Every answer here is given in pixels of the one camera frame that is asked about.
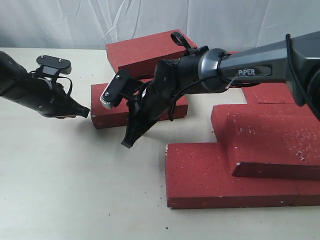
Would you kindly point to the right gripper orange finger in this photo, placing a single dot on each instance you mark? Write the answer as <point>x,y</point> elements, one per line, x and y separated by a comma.
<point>135,128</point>

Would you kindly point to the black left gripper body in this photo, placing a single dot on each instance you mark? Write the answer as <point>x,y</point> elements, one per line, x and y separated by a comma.
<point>50,95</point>

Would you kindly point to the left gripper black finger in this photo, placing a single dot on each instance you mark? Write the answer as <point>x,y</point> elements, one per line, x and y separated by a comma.
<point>81,111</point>

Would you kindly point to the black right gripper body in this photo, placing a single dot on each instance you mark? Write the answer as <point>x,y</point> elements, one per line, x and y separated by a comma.
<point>147,101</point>

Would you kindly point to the red brick moved into row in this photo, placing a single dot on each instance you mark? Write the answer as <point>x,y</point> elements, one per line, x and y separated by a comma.
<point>103,118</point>

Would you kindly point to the red brick with white chips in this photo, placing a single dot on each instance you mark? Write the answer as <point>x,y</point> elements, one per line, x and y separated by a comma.
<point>273,146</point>

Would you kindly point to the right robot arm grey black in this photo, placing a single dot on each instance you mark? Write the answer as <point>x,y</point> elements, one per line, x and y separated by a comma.
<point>294,61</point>

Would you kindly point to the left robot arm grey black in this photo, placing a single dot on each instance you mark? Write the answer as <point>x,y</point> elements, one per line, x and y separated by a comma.
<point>14,81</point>

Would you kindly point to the red brick back left tilted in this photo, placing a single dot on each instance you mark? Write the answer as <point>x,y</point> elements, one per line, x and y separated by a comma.
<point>141,55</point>

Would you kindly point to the red brick front left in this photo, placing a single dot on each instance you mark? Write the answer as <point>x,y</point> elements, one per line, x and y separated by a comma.
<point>197,176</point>

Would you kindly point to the red brick right middle row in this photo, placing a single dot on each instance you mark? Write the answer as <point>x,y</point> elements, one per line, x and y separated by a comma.
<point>268,93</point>

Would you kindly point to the red brick row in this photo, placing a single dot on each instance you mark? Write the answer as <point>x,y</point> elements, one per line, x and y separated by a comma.
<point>268,93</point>
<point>220,112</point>

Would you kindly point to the red brick centre right row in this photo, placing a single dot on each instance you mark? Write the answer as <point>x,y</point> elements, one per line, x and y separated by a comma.
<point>220,112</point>

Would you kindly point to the red brick front right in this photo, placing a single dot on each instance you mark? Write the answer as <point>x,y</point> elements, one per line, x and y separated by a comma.
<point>308,193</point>

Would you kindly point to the white backdrop curtain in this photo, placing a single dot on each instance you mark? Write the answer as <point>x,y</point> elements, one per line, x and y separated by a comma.
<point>91,24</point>

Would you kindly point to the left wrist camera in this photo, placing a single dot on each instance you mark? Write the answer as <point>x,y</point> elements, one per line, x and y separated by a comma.
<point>50,65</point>

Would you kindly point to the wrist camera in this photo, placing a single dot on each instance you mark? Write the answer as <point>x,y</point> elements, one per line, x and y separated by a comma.
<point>112,94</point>
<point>50,65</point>

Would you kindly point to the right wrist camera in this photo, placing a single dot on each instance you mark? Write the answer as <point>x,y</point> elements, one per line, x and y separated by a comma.
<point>112,94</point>

